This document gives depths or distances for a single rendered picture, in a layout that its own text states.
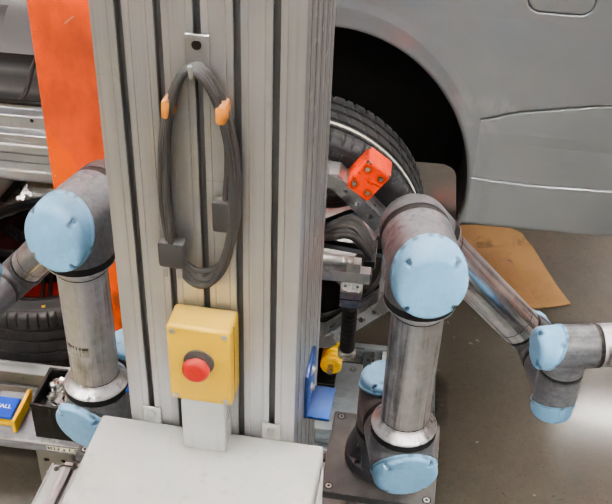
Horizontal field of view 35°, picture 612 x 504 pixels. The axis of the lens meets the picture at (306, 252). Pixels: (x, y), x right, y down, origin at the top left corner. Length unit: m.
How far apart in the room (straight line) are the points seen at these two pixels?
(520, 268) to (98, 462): 2.76
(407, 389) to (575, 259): 2.54
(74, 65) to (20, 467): 1.44
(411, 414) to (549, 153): 1.22
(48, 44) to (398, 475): 1.14
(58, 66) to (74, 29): 0.10
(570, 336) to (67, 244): 0.83
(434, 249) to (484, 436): 1.84
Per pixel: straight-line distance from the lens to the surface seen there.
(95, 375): 1.75
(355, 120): 2.43
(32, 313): 2.88
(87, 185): 1.57
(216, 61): 1.11
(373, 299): 2.51
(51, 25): 2.13
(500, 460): 3.16
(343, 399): 2.95
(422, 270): 1.43
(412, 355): 1.56
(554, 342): 1.64
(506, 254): 4.01
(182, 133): 1.16
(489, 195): 2.76
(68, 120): 2.21
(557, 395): 1.71
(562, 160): 2.71
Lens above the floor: 2.27
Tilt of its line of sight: 35 degrees down
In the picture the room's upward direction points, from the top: 2 degrees clockwise
